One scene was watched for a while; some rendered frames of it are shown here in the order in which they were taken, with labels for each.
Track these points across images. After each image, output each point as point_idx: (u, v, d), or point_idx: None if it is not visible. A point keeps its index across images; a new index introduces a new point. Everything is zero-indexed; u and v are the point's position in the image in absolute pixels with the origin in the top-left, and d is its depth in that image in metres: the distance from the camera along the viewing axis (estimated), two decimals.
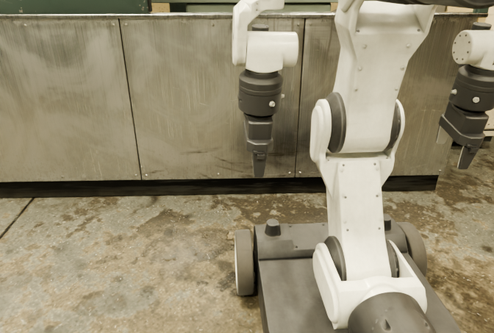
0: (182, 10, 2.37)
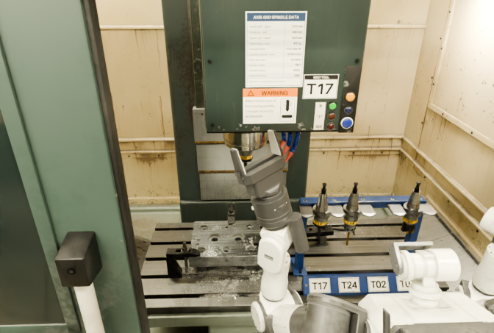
0: None
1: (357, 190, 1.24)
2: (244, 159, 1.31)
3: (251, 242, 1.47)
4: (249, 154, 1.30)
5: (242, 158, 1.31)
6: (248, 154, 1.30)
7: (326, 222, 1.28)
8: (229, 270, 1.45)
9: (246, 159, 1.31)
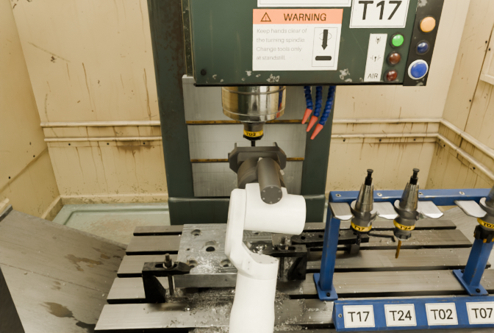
0: None
1: (417, 178, 0.85)
2: (251, 137, 0.91)
3: (259, 253, 1.07)
4: (259, 129, 0.91)
5: (248, 134, 0.91)
6: (258, 129, 0.91)
7: (370, 226, 0.89)
8: (231, 291, 1.06)
9: (254, 137, 0.91)
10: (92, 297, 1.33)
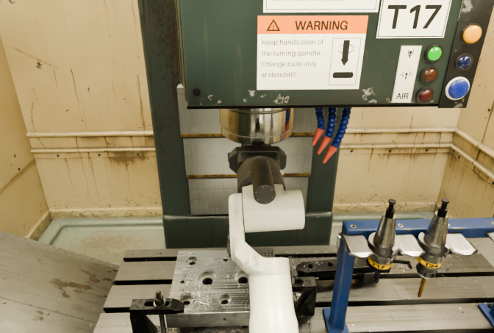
0: (185, 245, 1.49)
1: (447, 210, 0.73)
2: None
3: None
4: None
5: None
6: None
7: (392, 264, 0.77)
8: (230, 330, 0.94)
9: None
10: (79, 328, 1.21)
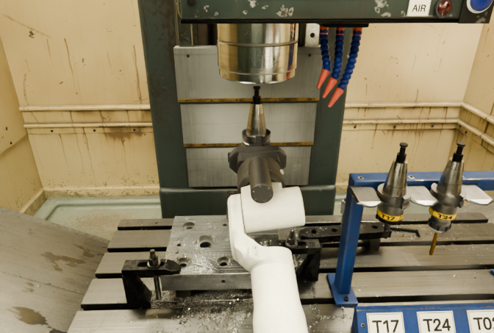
0: None
1: (463, 155, 0.68)
2: None
3: None
4: None
5: None
6: None
7: (402, 215, 0.72)
8: (229, 295, 0.89)
9: None
10: (70, 301, 1.16)
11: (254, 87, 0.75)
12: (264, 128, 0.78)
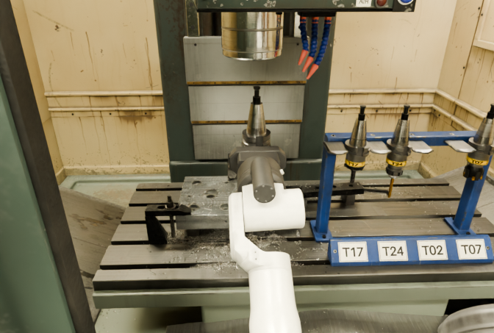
0: None
1: (408, 114, 0.89)
2: None
3: None
4: None
5: None
6: None
7: (364, 162, 0.93)
8: (230, 234, 1.10)
9: None
10: (96, 251, 1.37)
11: (254, 87, 0.75)
12: (264, 128, 0.78)
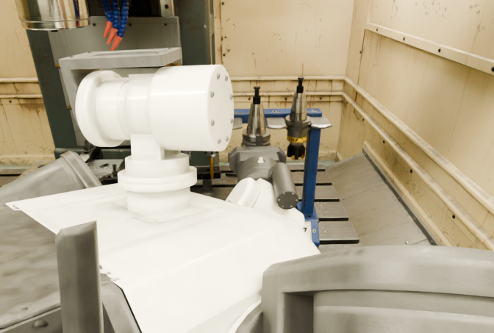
0: None
1: None
2: None
3: None
4: None
5: None
6: None
7: None
8: None
9: None
10: None
11: (254, 86, 0.75)
12: (264, 128, 0.78)
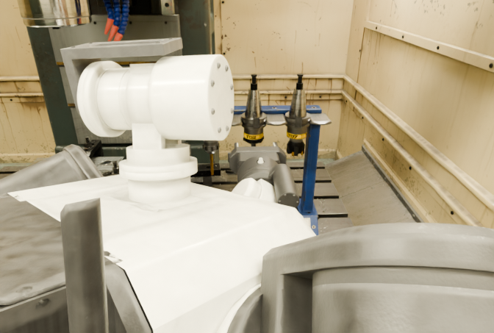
0: None
1: None
2: (251, 140, 0.89)
3: None
4: (259, 131, 0.89)
5: (248, 137, 0.89)
6: (259, 132, 0.89)
7: None
8: None
9: (254, 140, 0.89)
10: None
11: (252, 74, 0.85)
12: (260, 111, 0.88)
